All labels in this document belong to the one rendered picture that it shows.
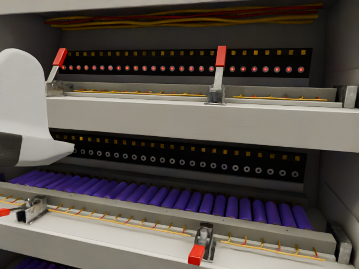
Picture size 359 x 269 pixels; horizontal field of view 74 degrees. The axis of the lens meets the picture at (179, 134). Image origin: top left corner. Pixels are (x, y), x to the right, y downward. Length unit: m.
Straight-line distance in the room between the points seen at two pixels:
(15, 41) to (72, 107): 0.28
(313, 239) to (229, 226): 0.10
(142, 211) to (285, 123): 0.23
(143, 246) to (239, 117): 0.21
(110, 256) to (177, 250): 0.09
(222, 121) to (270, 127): 0.06
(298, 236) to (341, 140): 0.13
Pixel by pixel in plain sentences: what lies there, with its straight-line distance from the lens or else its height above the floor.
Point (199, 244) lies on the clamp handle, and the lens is 0.30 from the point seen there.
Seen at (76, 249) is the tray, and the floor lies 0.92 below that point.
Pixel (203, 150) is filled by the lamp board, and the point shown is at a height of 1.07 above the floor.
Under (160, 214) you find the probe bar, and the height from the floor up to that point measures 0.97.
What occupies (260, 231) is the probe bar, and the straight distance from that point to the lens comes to 0.35.
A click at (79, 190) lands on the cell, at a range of 0.46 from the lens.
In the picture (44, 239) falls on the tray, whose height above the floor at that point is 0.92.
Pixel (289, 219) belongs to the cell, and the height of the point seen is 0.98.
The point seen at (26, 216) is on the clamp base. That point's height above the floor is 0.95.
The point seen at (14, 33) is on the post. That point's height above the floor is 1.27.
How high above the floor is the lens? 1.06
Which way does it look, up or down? 5 degrees up
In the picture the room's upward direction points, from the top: 6 degrees clockwise
